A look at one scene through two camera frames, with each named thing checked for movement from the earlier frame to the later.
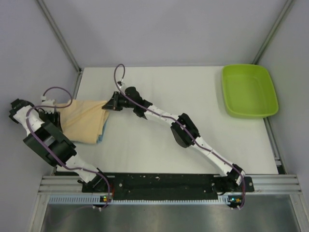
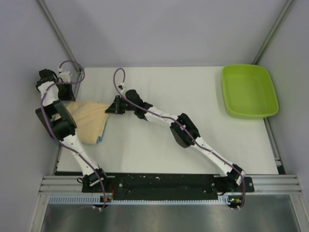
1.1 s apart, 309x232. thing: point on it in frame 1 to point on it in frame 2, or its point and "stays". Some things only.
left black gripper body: [51, 117] to [64, 93]
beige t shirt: [82, 121] stays
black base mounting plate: [170, 185] stays
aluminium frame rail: [70, 185] stays
